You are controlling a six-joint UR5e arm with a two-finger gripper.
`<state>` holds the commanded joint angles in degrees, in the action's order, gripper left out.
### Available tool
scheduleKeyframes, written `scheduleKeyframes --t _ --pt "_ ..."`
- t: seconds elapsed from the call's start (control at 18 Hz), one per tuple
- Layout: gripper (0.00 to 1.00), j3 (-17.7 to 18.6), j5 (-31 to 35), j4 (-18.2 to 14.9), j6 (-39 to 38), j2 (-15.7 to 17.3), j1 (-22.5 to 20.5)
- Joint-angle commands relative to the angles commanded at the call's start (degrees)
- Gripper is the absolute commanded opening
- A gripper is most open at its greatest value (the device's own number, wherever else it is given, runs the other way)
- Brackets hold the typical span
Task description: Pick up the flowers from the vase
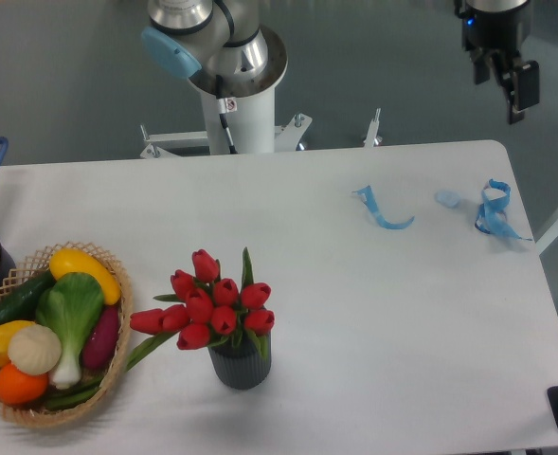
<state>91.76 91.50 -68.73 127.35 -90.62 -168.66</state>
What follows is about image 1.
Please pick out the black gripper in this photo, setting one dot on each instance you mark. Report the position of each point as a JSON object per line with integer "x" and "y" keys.
{"x": 501, "y": 26}

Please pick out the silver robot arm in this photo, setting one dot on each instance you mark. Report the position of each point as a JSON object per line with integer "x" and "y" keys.
{"x": 222, "y": 48}

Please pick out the orange fruit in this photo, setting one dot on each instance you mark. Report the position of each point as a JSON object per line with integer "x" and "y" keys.
{"x": 18, "y": 388}

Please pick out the green bean pods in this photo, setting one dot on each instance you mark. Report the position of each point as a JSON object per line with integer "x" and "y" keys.
{"x": 70, "y": 398}

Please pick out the woven wicker basket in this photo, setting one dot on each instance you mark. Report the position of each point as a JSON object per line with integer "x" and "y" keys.
{"x": 115, "y": 284}

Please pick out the green bok choy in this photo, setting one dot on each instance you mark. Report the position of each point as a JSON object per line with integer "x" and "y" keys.
{"x": 70, "y": 308}

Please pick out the dark green cucumber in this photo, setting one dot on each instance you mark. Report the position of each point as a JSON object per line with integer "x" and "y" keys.
{"x": 22, "y": 301}

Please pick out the tangled blue tape ribbon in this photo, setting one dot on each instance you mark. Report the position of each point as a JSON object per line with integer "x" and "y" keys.
{"x": 491, "y": 214}

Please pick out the small blue tape scrap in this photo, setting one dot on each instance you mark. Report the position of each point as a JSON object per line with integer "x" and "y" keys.
{"x": 448, "y": 199}

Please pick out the red tulip bouquet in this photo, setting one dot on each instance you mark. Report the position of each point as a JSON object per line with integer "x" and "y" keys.
{"x": 208, "y": 310}

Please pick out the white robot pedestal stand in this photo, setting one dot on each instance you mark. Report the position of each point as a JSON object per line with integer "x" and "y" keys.
{"x": 244, "y": 125}

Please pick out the white steamed bun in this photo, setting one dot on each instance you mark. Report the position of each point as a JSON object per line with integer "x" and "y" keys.
{"x": 34, "y": 350}

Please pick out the dark grey ribbed vase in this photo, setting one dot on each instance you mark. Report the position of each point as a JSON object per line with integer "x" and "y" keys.
{"x": 242, "y": 368}

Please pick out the curled blue tape strip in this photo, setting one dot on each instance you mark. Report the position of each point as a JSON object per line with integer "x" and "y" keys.
{"x": 367, "y": 197}

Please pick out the purple sweet potato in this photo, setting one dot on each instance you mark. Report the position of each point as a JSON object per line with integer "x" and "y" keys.
{"x": 100, "y": 346}

